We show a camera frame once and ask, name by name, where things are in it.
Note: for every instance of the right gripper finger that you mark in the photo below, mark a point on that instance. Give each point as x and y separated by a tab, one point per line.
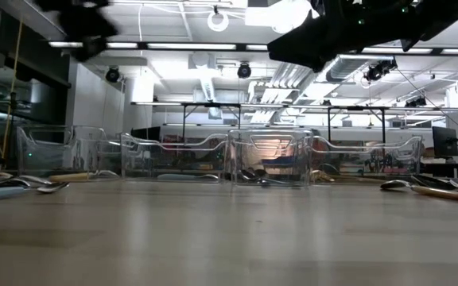
308	45

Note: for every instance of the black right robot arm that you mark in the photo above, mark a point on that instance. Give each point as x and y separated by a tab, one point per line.
443	16

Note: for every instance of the black ceiling spotlight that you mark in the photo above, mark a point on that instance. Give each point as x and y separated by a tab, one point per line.
244	70
112	74
416	102
376	72

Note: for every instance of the black beam with light strips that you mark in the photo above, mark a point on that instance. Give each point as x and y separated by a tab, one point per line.
241	47

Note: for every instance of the clear plastic bin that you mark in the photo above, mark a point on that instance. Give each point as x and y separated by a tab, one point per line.
173	163
46	159
364	165
270	163

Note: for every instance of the black computer monitor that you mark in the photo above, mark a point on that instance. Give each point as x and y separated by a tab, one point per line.
444	141
145	134

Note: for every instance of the dark desk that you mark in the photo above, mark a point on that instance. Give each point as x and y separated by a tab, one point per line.
439	168

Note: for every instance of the black table frame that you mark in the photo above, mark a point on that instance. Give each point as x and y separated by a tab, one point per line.
213	105
356	107

